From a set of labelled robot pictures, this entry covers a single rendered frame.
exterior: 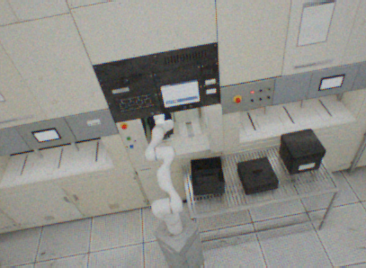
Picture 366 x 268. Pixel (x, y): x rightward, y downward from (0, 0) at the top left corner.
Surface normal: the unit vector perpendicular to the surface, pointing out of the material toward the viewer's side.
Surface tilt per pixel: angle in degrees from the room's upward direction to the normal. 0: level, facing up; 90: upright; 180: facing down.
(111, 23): 88
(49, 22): 90
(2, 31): 90
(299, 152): 0
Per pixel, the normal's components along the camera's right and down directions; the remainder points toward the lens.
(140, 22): 0.13, 0.68
